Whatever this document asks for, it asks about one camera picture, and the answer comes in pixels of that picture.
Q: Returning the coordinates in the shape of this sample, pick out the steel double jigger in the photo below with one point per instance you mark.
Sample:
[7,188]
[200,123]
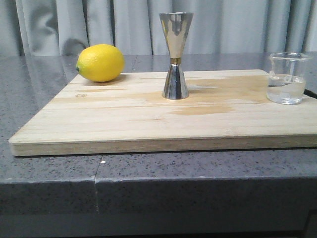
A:
[175,28]

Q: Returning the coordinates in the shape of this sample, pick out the wooden cutting board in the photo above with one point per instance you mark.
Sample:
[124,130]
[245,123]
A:
[224,110]

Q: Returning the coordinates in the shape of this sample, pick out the grey curtain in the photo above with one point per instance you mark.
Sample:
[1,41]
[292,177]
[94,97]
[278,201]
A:
[66,27]

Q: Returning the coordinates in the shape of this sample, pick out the yellow lemon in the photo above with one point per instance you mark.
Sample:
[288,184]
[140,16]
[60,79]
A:
[100,63]

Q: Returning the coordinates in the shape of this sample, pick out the clear glass beaker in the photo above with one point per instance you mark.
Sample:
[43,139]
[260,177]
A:
[286,80]

